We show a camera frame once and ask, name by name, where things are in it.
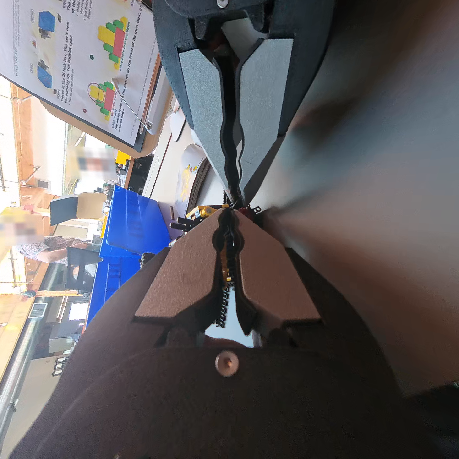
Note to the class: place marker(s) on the white stand base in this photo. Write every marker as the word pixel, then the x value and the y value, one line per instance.
pixel 177 125

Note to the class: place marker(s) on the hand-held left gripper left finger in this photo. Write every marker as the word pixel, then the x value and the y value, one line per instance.
pixel 179 283

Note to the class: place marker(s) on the white sheet holder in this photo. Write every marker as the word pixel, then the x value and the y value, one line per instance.
pixel 157 107

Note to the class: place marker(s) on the white wall vent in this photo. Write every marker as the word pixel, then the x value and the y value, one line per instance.
pixel 37 310

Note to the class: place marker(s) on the yellow box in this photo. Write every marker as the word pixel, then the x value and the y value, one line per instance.
pixel 122 159

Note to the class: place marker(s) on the printed instruction sheet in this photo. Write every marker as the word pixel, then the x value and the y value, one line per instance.
pixel 71 53

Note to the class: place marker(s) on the blue plastic storage bin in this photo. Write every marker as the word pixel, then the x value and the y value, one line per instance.
pixel 136 222

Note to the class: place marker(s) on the cardboard box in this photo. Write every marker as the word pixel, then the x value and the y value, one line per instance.
pixel 89 204

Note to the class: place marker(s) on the black mesh chair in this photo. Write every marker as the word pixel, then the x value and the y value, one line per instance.
pixel 77 269

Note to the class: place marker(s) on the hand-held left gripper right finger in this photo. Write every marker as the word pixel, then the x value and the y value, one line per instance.
pixel 276 283

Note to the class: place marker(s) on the yellow black lego bulldozer model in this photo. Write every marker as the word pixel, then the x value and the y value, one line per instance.
pixel 206 211

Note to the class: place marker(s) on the person's dark clothing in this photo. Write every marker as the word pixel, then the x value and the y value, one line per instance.
pixel 441 423

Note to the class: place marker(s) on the lego instruction booklet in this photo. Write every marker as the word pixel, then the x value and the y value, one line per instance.
pixel 186 172

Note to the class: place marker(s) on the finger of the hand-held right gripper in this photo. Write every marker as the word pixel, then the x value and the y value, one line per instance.
pixel 265 96
pixel 202 104

